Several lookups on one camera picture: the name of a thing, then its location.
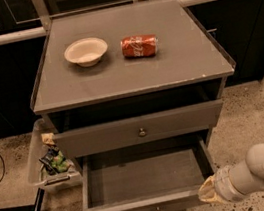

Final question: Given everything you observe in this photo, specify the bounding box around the grey drawer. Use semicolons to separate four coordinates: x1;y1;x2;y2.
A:
82;133;216;211
53;99;222;159

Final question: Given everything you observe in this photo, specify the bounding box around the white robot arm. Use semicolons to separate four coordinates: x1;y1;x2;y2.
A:
197;143;264;204

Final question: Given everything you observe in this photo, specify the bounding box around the grey top drawer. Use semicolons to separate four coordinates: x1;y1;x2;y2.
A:
53;99;222;159

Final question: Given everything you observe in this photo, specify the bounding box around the grey wooden drawer cabinet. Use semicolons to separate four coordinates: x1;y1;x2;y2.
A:
15;0;251;182

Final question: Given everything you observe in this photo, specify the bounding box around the red cola can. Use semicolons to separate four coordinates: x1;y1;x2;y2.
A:
120;34;158;58

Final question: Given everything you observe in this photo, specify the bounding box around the green snack bag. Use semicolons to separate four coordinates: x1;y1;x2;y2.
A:
39;148;71;176

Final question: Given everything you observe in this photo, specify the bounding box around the clear plastic bin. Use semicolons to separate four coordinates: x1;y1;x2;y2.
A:
27;118;82;193

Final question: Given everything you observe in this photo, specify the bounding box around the tan crumpled wrapper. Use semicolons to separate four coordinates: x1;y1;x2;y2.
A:
41;133;55;146

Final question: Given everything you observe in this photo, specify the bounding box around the white paper bowl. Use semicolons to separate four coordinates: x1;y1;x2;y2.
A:
64;37;108;67

